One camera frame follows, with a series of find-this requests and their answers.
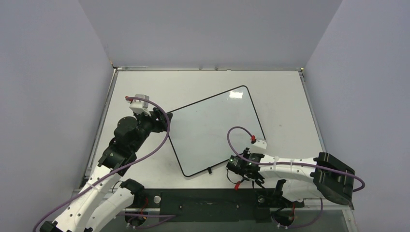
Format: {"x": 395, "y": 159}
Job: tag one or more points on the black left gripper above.
{"x": 158, "y": 120}

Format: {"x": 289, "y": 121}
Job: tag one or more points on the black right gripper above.
{"x": 234, "y": 164}

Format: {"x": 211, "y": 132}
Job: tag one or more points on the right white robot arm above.
{"x": 323, "y": 176}

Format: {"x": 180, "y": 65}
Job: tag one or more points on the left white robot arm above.
{"x": 88, "y": 211}

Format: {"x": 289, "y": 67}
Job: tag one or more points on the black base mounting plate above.
{"x": 215, "y": 204}

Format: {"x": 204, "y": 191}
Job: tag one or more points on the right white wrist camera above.
{"x": 259, "y": 144}

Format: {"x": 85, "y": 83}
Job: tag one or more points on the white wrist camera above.
{"x": 139, "y": 107}
{"x": 259, "y": 144}

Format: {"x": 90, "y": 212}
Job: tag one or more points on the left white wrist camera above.
{"x": 139, "y": 107}

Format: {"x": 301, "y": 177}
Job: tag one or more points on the white whiteboard with black frame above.
{"x": 201, "y": 132}

